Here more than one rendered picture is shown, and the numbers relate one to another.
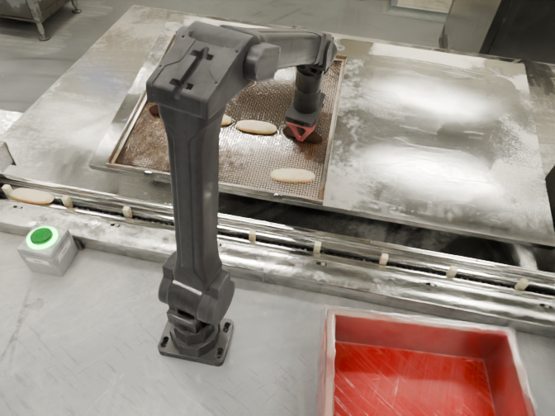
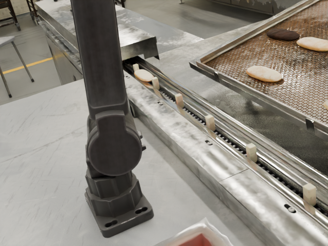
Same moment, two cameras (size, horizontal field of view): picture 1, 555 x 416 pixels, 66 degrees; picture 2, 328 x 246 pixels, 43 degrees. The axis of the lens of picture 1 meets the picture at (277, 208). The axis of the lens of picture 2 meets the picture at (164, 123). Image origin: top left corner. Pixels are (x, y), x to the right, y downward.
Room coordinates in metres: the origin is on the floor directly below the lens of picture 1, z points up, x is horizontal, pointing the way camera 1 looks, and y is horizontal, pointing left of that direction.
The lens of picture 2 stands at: (0.20, -0.42, 1.25)
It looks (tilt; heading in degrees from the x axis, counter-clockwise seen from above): 27 degrees down; 65
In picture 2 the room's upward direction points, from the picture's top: 12 degrees counter-clockwise
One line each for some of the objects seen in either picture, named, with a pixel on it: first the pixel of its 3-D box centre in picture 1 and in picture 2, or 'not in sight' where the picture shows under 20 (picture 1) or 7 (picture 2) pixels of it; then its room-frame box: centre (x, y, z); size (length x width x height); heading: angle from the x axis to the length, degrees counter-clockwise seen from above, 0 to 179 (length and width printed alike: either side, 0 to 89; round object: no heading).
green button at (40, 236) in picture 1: (42, 237); not in sight; (0.49, 0.45, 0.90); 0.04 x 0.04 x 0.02
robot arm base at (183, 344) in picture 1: (195, 328); (112, 188); (0.35, 0.13, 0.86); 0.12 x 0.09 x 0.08; 83
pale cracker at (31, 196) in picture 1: (31, 195); (143, 74); (0.63, 0.55, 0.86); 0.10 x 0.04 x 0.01; 83
